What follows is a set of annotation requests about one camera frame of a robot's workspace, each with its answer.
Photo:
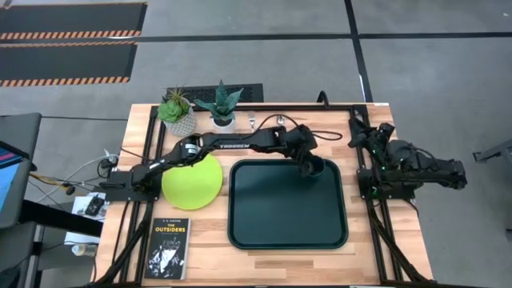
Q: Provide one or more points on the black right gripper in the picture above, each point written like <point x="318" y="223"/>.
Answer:
<point x="378" y="140"/>

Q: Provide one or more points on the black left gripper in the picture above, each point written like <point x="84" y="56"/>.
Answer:
<point x="302" y="142"/>

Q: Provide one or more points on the lime green plate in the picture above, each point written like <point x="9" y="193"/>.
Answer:
<point x="192" y="188"/>

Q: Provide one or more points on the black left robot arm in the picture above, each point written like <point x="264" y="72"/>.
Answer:
<point x="240" y="142"/>

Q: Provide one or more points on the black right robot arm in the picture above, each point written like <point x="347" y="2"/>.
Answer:
<point x="432" y="168"/>

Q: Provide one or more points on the dark green tray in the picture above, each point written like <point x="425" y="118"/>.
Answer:
<point x="280" y="212"/>

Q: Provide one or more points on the black perforated floor mat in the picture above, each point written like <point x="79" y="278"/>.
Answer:
<point x="252" y="94"/>

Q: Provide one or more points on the aloe plant in white pot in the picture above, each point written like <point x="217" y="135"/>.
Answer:
<point x="222" y="106"/>

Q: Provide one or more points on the grey metal stand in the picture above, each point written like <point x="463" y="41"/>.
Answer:
<point x="496" y="152"/>

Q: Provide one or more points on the succulent in patterned pot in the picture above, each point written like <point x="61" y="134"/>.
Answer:
<point x="178" y="120"/>

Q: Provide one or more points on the black paperback book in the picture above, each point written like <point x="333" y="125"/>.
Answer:
<point x="168" y="248"/>

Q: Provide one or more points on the black handheld remote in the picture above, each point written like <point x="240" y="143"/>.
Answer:
<point x="94" y="206"/>

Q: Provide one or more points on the white paper sheet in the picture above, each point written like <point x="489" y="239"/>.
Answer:
<point x="80" y="224"/>

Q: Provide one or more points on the small clear bottle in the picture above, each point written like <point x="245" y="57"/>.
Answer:
<point x="84" y="250"/>

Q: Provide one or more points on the black hazard-striped floor mat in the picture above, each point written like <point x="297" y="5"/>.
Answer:
<point x="64" y="62"/>
<point x="72" y="18"/>

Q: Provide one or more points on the grey computer monitor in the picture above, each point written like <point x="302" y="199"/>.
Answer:
<point x="24" y="132"/>

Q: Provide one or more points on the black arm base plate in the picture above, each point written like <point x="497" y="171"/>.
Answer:
<point x="366" y="188"/>
<point x="120" y="188"/>

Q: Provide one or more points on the black aluminium table frame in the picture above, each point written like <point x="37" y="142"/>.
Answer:
<point x="300" y="108"/>

